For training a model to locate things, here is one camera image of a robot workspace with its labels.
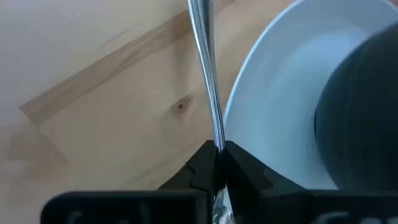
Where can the silver metal spoon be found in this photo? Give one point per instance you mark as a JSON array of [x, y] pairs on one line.
[[205, 46]]

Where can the black bowl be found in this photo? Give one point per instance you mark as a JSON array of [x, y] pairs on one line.
[[367, 118]]

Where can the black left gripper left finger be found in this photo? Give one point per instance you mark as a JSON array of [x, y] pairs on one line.
[[140, 207]]

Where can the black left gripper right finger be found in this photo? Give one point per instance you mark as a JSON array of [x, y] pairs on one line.
[[295, 207]]

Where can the white plate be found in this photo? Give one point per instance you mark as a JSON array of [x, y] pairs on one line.
[[280, 93]]

